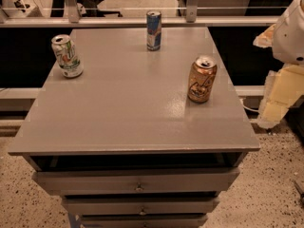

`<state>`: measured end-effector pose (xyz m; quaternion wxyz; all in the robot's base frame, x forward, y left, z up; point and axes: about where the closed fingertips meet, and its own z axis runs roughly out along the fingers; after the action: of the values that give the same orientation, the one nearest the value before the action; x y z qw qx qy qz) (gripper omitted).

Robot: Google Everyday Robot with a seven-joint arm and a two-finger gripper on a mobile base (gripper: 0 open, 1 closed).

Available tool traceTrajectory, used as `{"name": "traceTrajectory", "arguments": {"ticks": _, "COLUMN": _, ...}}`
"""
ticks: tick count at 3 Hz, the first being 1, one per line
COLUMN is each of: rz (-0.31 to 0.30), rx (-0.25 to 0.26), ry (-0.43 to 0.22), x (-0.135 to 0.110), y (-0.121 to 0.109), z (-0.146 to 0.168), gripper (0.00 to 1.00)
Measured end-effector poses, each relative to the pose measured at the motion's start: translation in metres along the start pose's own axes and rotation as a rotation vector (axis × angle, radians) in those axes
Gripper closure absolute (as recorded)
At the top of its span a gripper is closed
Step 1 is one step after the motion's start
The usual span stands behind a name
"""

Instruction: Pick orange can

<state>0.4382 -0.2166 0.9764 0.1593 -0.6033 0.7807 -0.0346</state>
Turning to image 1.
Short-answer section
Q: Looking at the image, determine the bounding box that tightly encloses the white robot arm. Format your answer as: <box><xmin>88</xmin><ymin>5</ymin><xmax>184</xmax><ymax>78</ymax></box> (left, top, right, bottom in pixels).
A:
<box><xmin>253</xmin><ymin>0</ymin><xmax>304</xmax><ymax>129</ymax></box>

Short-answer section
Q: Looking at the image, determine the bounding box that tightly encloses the grey drawer cabinet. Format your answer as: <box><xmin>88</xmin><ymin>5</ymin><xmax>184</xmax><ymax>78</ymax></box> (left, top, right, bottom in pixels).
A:
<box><xmin>8</xmin><ymin>27</ymin><xmax>261</xmax><ymax>228</ymax></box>

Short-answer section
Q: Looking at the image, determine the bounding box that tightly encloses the blue energy drink can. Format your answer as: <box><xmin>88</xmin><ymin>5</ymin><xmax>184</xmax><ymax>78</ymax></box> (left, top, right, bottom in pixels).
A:
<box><xmin>146</xmin><ymin>10</ymin><xmax>162</xmax><ymax>51</ymax></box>

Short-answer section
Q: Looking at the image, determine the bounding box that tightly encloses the middle grey drawer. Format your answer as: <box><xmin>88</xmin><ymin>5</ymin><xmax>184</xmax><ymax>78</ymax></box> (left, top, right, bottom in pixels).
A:
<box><xmin>62</xmin><ymin>197</ymin><xmax>219</xmax><ymax>216</ymax></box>

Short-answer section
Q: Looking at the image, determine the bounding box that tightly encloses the white cable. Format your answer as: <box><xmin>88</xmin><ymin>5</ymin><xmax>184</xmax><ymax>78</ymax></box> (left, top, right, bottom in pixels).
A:
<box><xmin>240</xmin><ymin>99</ymin><xmax>260</xmax><ymax>114</ymax></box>

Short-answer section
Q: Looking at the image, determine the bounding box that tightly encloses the orange soda can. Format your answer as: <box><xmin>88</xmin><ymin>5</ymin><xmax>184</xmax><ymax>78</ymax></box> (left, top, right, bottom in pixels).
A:
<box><xmin>187</xmin><ymin>55</ymin><xmax>218</xmax><ymax>104</ymax></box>

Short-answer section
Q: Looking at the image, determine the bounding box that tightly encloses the bottom grey drawer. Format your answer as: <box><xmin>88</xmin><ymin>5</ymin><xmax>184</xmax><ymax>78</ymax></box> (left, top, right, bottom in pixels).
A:
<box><xmin>81</xmin><ymin>214</ymin><xmax>207</xmax><ymax>228</ymax></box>

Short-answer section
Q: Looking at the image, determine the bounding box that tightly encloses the grey drawer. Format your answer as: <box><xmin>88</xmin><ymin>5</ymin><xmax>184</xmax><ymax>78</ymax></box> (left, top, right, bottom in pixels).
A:
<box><xmin>32</xmin><ymin>167</ymin><xmax>239</xmax><ymax>196</ymax></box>
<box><xmin>62</xmin><ymin>197</ymin><xmax>219</xmax><ymax>216</ymax></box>
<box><xmin>81</xmin><ymin>214</ymin><xmax>207</xmax><ymax>228</ymax></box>

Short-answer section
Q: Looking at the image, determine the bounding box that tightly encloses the top grey drawer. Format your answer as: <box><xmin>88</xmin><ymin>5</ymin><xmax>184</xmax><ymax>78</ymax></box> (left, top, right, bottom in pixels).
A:
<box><xmin>32</xmin><ymin>167</ymin><xmax>239</xmax><ymax>196</ymax></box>

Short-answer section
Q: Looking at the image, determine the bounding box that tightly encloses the white green 7up can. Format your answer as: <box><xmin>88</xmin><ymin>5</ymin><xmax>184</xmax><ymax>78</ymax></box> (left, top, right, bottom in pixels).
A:
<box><xmin>51</xmin><ymin>34</ymin><xmax>84</xmax><ymax>78</ymax></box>

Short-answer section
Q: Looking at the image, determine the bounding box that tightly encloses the metal railing frame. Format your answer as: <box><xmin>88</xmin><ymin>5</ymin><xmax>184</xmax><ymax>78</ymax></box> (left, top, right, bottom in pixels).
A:
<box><xmin>1</xmin><ymin>0</ymin><xmax>287</xmax><ymax>28</ymax></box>

